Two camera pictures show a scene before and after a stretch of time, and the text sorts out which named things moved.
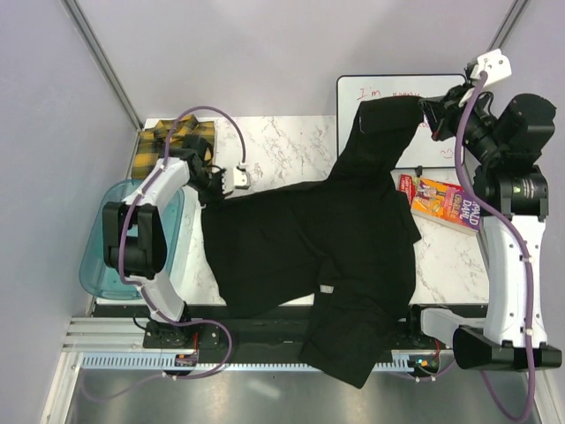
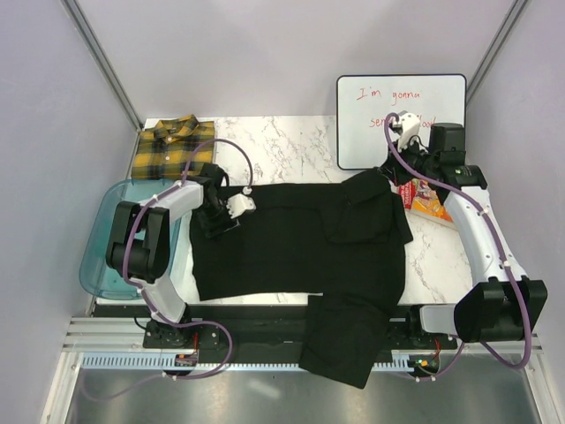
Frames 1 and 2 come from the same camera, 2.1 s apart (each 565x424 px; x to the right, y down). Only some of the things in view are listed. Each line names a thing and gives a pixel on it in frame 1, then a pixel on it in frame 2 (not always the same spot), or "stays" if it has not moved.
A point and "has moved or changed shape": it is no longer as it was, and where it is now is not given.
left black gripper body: (210, 187) -> (212, 216)
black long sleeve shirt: (347, 244) has moved or changed shape
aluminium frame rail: (118, 335) stays
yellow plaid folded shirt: (154, 142) stays
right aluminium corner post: (503, 33) stays
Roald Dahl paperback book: (442, 201) stays
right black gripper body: (448, 124) -> (410, 158)
